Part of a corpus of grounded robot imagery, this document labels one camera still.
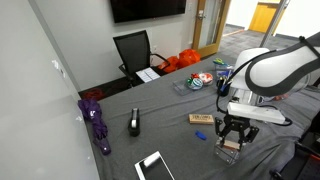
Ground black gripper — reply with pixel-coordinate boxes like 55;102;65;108
214;114;260;151

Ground wooden greetings stamp block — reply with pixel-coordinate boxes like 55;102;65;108
223;139;242;150

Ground clear acrylic box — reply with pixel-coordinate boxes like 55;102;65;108
213;138;243;167

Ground small blue plastic object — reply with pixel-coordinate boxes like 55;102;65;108
194;130;208;141

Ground wooden welcome stamp block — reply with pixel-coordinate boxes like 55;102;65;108
188;113;215;126

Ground black pen cup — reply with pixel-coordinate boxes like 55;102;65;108
216;76;233;98

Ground red plastic item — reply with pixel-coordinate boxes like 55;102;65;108
266;93;292;102

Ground red white ribbon ball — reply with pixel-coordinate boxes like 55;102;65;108
198;72;214;86

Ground teal ribbon ball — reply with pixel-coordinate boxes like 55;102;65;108
186;77;204;92

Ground clear plastic container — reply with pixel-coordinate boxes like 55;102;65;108
213;61;236;79

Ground clear plastic tray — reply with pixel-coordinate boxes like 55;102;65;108
172;71;214;97

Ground grey table cloth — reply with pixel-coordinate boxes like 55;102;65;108
84;51;320;180

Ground black tablet with white edge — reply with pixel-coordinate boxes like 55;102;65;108
134;150;176;180

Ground large orange bag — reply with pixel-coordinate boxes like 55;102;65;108
178;48;202;69

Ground small orange bag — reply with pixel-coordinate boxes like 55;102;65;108
159;55;181;74

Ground white paper sheet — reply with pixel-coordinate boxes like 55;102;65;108
135;67;162;84

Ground wooden framed glass door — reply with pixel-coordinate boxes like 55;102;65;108
191;0;232;58

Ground grey metal pole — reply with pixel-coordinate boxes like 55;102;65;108
259;0;291;48

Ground yellow door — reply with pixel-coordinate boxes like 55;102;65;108
248;1;279;34

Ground black office chair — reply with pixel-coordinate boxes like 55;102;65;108
112;29;171;88

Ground purple folded umbrella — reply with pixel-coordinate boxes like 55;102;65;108
77;98;113;156

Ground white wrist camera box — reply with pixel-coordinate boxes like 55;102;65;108
227;101;287;125

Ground black cable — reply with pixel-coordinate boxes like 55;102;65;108
215;49;278;115
266;104;294;127

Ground green handled scissors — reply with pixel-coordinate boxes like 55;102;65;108
212;57;228;67

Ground black wall television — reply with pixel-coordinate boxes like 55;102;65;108
109;0;188;24

